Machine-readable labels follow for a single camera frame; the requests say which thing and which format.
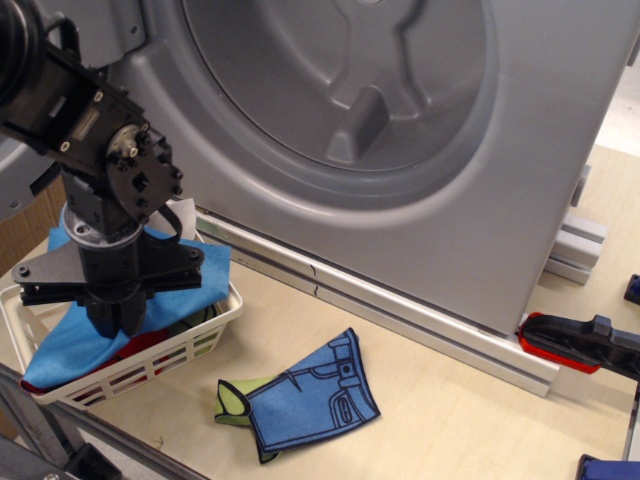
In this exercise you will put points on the grey felt cloth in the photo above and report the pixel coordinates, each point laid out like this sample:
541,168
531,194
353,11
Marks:
185,211

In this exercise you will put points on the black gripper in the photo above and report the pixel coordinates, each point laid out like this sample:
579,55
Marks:
133,273

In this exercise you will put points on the grey metal table frame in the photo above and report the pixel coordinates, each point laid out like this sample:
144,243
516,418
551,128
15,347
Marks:
54,432

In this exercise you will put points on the blue felt cloth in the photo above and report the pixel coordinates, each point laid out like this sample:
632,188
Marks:
165,308

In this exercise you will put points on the white plastic laundry basket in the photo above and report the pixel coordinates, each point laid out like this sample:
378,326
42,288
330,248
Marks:
29,325

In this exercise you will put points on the blue felt jeans shorts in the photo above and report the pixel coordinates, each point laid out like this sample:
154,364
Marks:
323,396

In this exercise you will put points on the black clamp at right edge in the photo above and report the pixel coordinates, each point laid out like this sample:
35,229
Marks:
632,292

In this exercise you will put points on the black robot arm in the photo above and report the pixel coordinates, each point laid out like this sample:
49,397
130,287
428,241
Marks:
117,172

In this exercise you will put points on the red black clamp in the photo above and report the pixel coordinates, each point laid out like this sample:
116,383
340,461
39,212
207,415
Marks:
586,346

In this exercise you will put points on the grey aluminium side bracket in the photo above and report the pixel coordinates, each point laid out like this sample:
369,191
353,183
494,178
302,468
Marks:
579,242

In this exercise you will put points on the green felt cloth on table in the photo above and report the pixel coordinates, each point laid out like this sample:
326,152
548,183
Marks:
243,403

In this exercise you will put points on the green felt cloth in basket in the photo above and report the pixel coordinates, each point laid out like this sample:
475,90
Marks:
203,343

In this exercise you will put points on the white aluminium base rail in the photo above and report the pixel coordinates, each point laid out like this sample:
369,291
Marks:
350,295

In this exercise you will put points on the grey toy washing machine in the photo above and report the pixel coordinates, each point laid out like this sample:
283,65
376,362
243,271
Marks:
430,147

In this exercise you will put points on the red felt cloth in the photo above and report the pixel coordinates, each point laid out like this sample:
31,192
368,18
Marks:
70,360

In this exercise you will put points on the blue black clamp corner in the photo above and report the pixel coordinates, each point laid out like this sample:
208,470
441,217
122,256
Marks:
591,468

